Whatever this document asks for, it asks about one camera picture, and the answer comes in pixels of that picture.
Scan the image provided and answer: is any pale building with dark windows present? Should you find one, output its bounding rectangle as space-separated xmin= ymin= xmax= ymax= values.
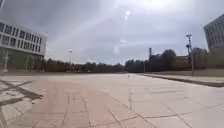
xmin=0 ymin=21 xmax=48 ymax=73

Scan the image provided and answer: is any grey building with window rows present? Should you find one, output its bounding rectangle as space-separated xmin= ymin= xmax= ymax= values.
xmin=203 ymin=13 xmax=224 ymax=70

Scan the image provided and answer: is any distant slim tower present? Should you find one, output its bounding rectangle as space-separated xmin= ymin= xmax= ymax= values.
xmin=148 ymin=47 xmax=153 ymax=60

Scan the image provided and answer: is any row of trees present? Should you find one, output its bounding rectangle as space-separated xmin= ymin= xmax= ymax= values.
xmin=39 ymin=47 xmax=224 ymax=74

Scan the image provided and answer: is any pale stone paved plaza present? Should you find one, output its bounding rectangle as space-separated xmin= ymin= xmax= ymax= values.
xmin=0 ymin=72 xmax=224 ymax=128

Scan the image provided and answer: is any pale street lamp pole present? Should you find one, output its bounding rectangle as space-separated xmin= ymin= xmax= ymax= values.
xmin=67 ymin=48 xmax=74 ymax=65

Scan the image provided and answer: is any low raised stone platform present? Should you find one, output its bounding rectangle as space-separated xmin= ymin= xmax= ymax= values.
xmin=135 ymin=68 xmax=224 ymax=88

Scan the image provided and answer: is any tall pole with lamps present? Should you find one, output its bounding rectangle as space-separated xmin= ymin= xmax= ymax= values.
xmin=185 ymin=33 xmax=195 ymax=76

